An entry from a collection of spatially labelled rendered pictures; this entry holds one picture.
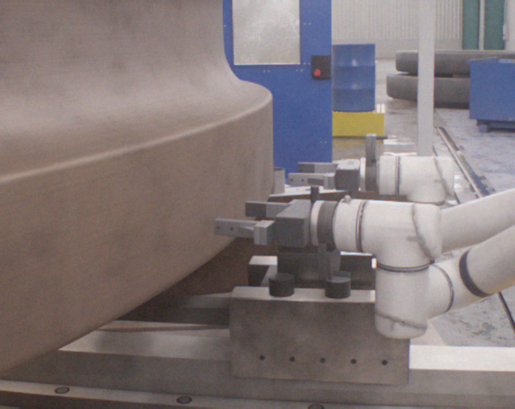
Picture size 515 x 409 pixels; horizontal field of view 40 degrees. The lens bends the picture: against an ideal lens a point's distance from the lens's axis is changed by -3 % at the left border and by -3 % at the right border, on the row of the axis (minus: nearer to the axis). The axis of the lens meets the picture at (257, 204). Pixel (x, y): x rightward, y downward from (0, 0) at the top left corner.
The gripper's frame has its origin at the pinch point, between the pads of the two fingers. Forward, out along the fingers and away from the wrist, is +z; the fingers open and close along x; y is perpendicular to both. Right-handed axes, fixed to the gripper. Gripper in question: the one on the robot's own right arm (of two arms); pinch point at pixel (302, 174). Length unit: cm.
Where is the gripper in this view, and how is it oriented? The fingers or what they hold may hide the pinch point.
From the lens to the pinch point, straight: 166.3
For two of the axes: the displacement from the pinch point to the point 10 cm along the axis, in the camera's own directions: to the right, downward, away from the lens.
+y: 0.2, 9.8, 2.2
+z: -9.8, -0.2, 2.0
